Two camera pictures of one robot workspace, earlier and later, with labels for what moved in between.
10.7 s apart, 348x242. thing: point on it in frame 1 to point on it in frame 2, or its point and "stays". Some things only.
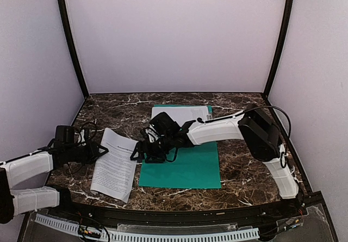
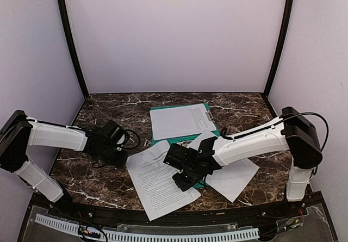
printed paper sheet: x=114 y=171 to x=159 y=194
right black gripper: x=148 y=149 to x=184 y=181
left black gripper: x=91 y=149 to x=113 y=156
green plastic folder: x=195 y=166 to x=182 y=124
